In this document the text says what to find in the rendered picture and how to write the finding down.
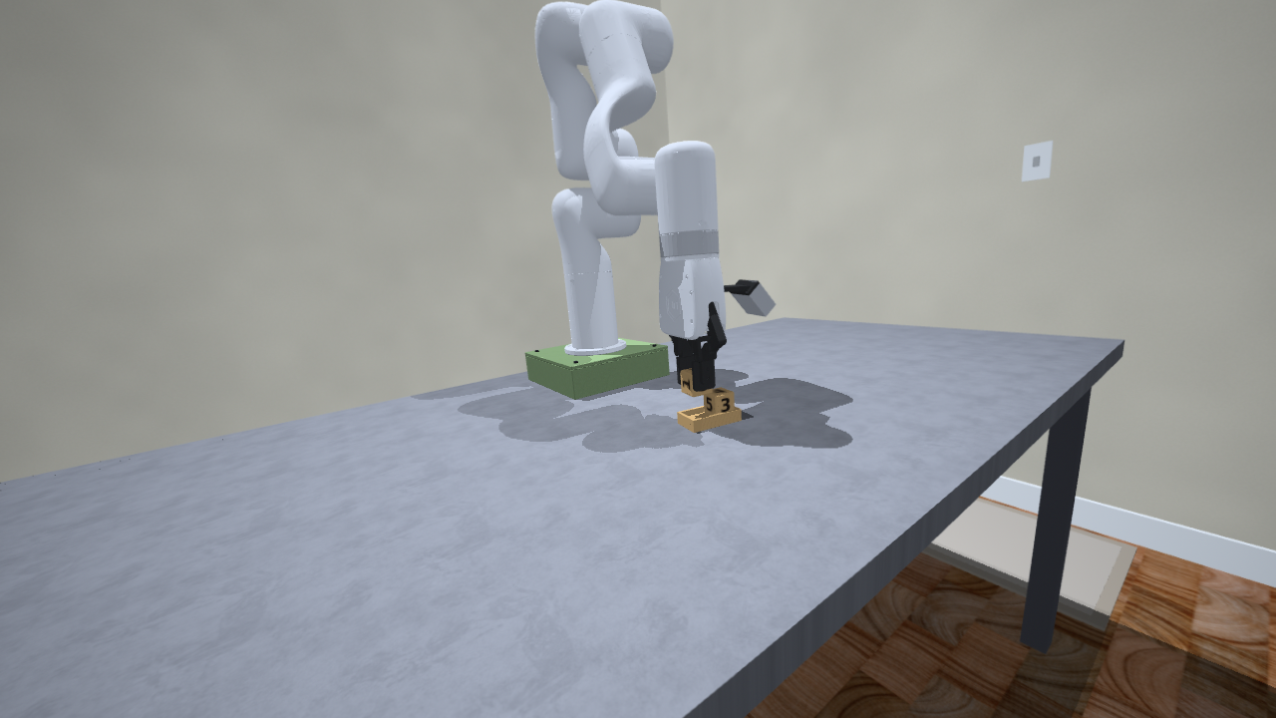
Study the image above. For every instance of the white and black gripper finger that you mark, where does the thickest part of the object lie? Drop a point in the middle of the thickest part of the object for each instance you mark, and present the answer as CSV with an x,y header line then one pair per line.
x,y
683,348
703,368

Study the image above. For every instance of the tan wooden number cube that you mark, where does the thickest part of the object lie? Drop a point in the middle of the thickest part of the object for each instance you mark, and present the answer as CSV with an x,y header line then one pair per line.
x,y
719,401
687,384

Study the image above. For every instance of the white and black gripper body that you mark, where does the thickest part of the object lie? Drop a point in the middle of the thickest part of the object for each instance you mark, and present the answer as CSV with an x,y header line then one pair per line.
x,y
687,284

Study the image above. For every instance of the tan wooden tray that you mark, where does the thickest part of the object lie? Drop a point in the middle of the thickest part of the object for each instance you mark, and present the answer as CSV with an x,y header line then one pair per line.
x,y
697,420

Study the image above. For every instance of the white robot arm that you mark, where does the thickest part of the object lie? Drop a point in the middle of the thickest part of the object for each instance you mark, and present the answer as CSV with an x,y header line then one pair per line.
x,y
678,185

